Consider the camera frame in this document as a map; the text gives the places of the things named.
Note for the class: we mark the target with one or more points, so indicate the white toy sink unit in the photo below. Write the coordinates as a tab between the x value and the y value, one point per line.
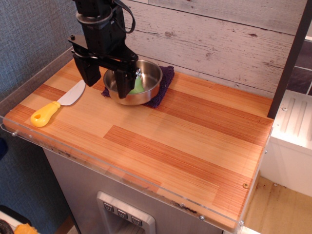
288	157

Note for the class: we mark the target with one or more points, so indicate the orange yellow object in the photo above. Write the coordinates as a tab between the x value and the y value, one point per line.
25	229

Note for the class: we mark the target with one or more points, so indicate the clear acrylic edge guard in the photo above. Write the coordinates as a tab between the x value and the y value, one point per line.
205	170

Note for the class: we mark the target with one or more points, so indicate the green toy pear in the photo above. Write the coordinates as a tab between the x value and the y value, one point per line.
138	88

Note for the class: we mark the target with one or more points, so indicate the silver toy fridge cabinet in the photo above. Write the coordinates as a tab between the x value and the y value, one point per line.
80	186

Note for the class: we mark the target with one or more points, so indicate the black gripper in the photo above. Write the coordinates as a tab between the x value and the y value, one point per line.
103	45

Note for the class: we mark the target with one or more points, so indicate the stainless steel pot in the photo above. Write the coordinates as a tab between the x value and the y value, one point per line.
151	76

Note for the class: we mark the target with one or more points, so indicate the yellow handled toy knife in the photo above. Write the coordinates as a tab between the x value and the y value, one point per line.
42	116

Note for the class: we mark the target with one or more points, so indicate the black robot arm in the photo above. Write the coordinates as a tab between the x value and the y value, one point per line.
102	4

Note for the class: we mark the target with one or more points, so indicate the silver ice dispenser panel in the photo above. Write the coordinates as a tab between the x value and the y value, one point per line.
121	218

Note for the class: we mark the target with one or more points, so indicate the dark right shelf post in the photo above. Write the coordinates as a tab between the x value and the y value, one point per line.
291	60

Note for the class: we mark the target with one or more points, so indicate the purple knitted cloth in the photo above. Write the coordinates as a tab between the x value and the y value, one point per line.
168	75

